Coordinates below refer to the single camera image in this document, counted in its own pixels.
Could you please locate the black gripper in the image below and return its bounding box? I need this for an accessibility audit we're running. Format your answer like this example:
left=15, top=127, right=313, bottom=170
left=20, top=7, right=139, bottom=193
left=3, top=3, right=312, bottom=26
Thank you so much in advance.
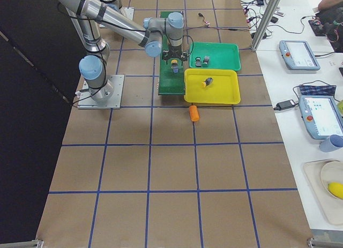
left=160, top=43, right=188, bottom=64

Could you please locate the yellow push button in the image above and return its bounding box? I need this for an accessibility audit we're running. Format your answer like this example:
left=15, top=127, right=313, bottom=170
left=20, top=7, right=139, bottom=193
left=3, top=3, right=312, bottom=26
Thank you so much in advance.
left=171, top=59, right=179, bottom=73
left=202, top=77, right=213, bottom=88

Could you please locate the plain orange cylinder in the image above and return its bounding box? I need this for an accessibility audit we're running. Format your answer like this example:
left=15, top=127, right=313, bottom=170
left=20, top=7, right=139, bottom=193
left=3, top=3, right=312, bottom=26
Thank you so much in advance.
left=189, top=105, right=200, bottom=122

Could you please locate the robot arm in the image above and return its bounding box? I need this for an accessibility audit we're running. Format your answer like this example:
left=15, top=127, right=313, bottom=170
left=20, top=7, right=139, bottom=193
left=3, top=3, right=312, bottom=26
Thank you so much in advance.
left=58, top=0, right=187, bottom=109

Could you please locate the green conveyor belt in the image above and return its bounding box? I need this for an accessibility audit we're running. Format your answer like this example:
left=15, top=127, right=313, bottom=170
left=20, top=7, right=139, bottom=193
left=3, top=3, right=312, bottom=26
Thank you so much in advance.
left=158, top=11, right=185, bottom=95

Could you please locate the green plastic tray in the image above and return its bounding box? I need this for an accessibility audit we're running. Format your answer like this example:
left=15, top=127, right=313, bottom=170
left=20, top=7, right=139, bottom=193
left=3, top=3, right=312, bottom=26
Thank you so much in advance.
left=189, top=42, right=241, bottom=71

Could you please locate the yellow plastic tray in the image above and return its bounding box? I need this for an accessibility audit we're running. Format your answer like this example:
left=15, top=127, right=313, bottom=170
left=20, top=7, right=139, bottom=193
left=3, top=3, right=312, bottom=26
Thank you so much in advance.
left=184, top=68, right=241, bottom=104

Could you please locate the black power adapter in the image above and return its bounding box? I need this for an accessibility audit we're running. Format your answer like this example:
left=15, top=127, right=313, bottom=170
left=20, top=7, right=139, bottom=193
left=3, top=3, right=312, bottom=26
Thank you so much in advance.
left=274, top=100, right=297, bottom=111

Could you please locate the teach pendant tablet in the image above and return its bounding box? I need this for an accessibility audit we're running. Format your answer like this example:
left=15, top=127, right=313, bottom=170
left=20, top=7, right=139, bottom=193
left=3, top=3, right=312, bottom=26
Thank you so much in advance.
left=279, top=40, right=320, bottom=71
left=299, top=95, right=342, bottom=140

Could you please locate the blue plaid cloth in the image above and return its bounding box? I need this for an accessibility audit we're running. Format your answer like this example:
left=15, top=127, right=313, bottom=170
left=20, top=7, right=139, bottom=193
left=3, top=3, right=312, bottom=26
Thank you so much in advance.
left=299, top=85, right=336, bottom=96

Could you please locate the blue cup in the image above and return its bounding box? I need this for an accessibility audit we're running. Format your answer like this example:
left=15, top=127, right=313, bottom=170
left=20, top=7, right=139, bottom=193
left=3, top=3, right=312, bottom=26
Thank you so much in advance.
left=319, top=134, right=343, bottom=152

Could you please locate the beige tray with plate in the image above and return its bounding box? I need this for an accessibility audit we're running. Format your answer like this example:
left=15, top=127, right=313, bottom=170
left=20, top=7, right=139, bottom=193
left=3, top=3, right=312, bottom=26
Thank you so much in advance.
left=303, top=159, right=342, bottom=226

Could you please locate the yellow banana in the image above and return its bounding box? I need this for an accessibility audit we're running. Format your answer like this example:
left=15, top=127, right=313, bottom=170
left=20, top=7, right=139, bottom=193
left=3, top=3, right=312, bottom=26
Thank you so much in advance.
left=327, top=182, right=343, bottom=199

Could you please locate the aluminium frame post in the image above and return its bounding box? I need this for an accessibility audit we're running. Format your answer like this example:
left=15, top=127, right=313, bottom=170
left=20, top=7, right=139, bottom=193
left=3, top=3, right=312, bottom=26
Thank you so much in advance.
left=251, top=0, right=280, bottom=51

